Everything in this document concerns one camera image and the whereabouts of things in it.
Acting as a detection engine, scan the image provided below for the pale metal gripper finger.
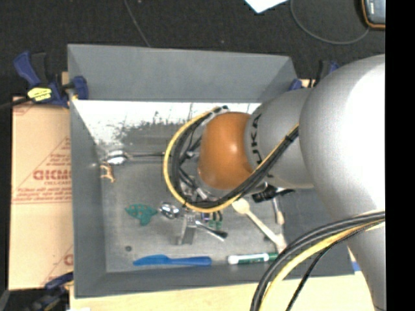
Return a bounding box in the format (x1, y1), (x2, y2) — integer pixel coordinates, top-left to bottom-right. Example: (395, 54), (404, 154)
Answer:
(184, 217), (198, 246)
(176, 219), (188, 246)

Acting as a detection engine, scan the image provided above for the blue plastic knife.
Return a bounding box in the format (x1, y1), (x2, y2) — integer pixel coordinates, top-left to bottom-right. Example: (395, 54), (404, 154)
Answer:
(132, 254), (213, 267)

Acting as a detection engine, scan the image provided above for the shiny metal spoon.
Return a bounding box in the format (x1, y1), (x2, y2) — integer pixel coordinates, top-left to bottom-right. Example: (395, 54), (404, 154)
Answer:
(158, 202), (228, 240)

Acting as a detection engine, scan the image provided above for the cream plastic spoon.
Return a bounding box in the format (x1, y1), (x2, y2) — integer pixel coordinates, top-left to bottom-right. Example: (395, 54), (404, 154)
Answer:
(231, 198), (287, 254)

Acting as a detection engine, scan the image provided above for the teal perforated flat toy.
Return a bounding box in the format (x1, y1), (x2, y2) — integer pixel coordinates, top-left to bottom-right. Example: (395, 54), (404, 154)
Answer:
(124, 203), (160, 227)

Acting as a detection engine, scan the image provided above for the white and green marker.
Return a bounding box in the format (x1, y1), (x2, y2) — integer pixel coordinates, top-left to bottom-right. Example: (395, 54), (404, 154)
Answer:
(226, 252), (279, 266)

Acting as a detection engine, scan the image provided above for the grey metal bin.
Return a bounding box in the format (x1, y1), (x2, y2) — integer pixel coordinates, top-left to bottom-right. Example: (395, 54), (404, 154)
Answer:
(67, 43), (356, 298)

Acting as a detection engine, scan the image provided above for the brown cardboard board red print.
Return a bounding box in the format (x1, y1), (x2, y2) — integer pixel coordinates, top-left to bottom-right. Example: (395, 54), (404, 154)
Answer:
(8, 97), (75, 291)

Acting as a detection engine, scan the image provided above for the long-handled shiny metal ladle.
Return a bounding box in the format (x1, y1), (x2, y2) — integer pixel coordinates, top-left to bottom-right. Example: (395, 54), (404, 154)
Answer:
(105, 149), (168, 167)

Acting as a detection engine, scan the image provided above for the tan curled string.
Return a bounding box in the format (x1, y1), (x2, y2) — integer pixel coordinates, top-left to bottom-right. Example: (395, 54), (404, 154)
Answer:
(99, 163), (116, 184)

